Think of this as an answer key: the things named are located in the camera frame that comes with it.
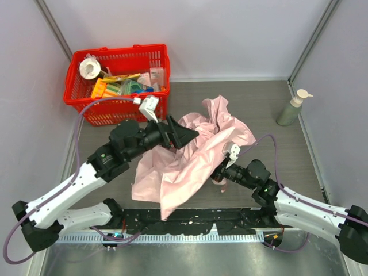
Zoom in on pink folding umbrella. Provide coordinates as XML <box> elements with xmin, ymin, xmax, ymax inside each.
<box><xmin>131</xmin><ymin>95</ymin><xmax>256</xmax><ymax>220</ymax></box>

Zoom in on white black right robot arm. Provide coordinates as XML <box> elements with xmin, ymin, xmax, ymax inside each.
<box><xmin>210</xmin><ymin>159</ymin><xmax>367</xmax><ymax>265</ymax></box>

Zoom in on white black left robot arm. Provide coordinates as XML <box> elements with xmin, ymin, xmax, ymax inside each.
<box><xmin>12</xmin><ymin>116</ymin><xmax>199</xmax><ymax>252</ymax></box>

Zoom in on white pink small box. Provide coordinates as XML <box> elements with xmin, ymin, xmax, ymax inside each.
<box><xmin>149</xmin><ymin>67</ymin><xmax>165</xmax><ymax>86</ymax></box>

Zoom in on green packaged item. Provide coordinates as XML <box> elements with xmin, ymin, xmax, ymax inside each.
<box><xmin>121</xmin><ymin>80</ymin><xmax>152</xmax><ymax>95</ymax></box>

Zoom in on red plastic shopping basket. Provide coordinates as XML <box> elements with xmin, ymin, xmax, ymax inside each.
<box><xmin>64</xmin><ymin>44</ymin><xmax>170</xmax><ymax>126</ymax></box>

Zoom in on yellow snack packet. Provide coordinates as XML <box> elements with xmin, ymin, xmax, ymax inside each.
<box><xmin>102</xmin><ymin>73</ymin><xmax>141</xmax><ymax>83</ymax></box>

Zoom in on orange yellow snack box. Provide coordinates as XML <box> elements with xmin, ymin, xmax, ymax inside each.
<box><xmin>90</xmin><ymin>78</ymin><xmax>120</xmax><ymax>99</ymax></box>

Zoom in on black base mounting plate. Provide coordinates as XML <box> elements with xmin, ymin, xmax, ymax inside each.
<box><xmin>97</xmin><ymin>208</ymin><xmax>284</xmax><ymax>236</ymax></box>

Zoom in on white tape roll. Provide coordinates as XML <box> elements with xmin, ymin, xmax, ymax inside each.
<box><xmin>79</xmin><ymin>57</ymin><xmax>101</xmax><ymax>80</ymax></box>

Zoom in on green pump soap bottle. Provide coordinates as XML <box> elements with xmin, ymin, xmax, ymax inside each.
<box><xmin>276</xmin><ymin>89</ymin><xmax>313</xmax><ymax>126</ymax></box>

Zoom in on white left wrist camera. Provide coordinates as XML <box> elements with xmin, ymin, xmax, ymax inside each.
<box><xmin>133</xmin><ymin>95</ymin><xmax>159</xmax><ymax>123</ymax></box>

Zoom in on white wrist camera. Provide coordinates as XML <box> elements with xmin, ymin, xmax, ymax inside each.
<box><xmin>133</xmin><ymin>95</ymin><xmax>159</xmax><ymax>123</ymax></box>
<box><xmin>223</xmin><ymin>141</ymin><xmax>240</xmax><ymax>168</ymax></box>

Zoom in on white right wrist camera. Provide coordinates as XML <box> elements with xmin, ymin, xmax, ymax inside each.
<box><xmin>223</xmin><ymin>141</ymin><xmax>240</xmax><ymax>168</ymax></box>

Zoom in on aluminium frame rail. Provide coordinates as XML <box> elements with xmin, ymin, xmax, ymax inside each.
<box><xmin>36</xmin><ymin>206</ymin><xmax>353</xmax><ymax>233</ymax></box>

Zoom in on white slotted cable duct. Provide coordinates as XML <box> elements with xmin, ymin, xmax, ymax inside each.
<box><xmin>56</xmin><ymin>231</ymin><xmax>265</xmax><ymax>244</ymax></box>

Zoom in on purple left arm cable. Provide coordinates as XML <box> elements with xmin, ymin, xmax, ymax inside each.
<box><xmin>3</xmin><ymin>97</ymin><xmax>136</xmax><ymax>265</ymax></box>

